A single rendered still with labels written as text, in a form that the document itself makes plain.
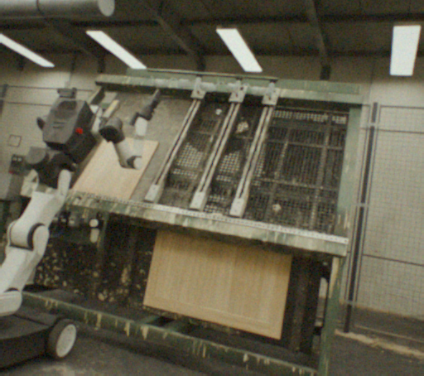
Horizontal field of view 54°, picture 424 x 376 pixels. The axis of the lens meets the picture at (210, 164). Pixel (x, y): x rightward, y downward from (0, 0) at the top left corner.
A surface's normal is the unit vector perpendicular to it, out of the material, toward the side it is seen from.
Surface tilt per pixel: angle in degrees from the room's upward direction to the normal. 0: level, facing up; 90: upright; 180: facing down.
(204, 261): 90
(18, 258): 64
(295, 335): 90
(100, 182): 58
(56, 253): 90
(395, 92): 90
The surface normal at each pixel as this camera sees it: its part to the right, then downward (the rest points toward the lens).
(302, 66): -0.37, -0.20
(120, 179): -0.13, -0.67
